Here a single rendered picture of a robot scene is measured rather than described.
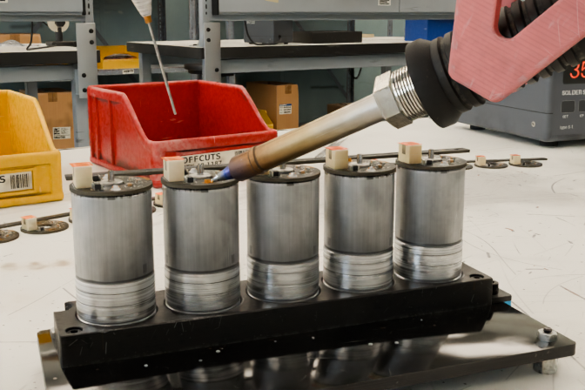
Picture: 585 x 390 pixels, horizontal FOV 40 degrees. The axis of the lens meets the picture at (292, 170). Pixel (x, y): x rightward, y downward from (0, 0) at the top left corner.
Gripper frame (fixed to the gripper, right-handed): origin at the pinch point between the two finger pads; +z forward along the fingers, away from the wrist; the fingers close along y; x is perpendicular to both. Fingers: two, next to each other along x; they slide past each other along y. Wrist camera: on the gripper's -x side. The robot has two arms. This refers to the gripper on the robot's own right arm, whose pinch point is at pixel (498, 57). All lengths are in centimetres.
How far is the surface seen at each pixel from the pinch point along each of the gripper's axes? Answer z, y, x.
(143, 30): 141, -388, -239
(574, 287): 8.5, -13.1, 6.0
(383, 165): 5.7, -4.8, -2.1
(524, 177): 11.2, -36.3, 1.3
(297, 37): 69, -275, -107
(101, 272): 10.8, 2.6, -6.5
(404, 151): 5.1, -5.7, -1.9
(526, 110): 10, -51, -2
